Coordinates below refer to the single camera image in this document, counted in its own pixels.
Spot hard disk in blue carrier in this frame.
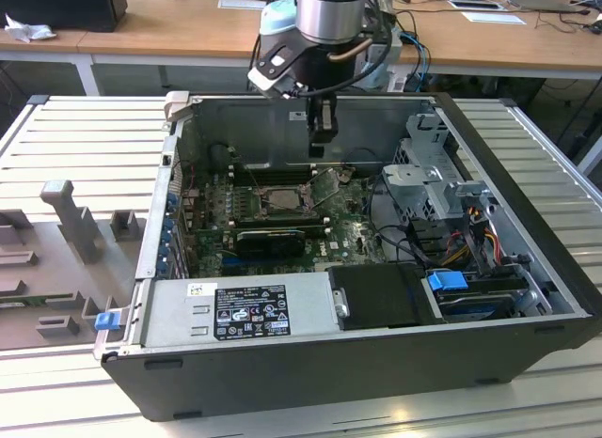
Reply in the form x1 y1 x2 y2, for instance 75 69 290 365
422 268 532 324

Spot black graphics card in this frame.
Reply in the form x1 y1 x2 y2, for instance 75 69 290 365
234 228 305 258

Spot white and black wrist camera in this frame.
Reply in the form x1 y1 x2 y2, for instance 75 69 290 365
247 40 307 100

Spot silver metal latch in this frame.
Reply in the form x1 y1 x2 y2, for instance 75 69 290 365
332 289 351 319

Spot metal drive cage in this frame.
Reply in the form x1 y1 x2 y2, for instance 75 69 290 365
380 111 499 232

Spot yellow and red wires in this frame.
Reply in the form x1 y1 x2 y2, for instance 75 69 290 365
444 224 499 265

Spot grey plastic case latch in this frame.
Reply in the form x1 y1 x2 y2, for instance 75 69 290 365
164 90 192 125

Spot CPU socket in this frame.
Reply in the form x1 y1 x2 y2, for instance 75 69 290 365
253 183 321 219

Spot crumpled white paper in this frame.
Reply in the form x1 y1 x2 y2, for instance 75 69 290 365
3 12 57 43

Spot black plastic cover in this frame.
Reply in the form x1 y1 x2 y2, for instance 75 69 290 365
326 262 446 330

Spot black and grey PC case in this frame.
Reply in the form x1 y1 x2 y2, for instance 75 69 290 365
93 90 602 423

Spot black box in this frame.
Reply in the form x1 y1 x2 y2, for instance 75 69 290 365
0 0 128 34

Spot black RAM slot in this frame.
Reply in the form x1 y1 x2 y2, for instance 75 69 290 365
229 215 330 227
233 167 315 179
230 223 333 236
233 175 315 186

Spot thick black cable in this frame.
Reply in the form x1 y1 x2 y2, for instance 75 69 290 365
366 172 427 265

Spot green RAM stick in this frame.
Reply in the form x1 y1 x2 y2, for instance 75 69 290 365
0 294 48 312

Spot wooden desk white frame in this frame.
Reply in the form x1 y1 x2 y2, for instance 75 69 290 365
77 0 602 97
0 0 128 97

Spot blue cable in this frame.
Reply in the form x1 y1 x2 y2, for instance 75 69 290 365
398 29 432 83

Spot metal socket cover frame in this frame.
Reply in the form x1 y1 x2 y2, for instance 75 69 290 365
305 169 342 209

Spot CPU with silver top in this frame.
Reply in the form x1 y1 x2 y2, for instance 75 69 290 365
265 189 307 211

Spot grey parts rack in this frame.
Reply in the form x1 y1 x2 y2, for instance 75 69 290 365
0 179 147 351

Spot grey power supply unit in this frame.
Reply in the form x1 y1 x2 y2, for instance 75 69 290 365
135 273 341 348

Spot white paper sheet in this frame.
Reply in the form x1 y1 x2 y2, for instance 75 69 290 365
460 10 526 26

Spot green motherboard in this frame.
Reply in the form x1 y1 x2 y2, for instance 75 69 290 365
181 167 415 279

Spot thin black wire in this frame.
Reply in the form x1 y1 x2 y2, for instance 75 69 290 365
347 148 392 165

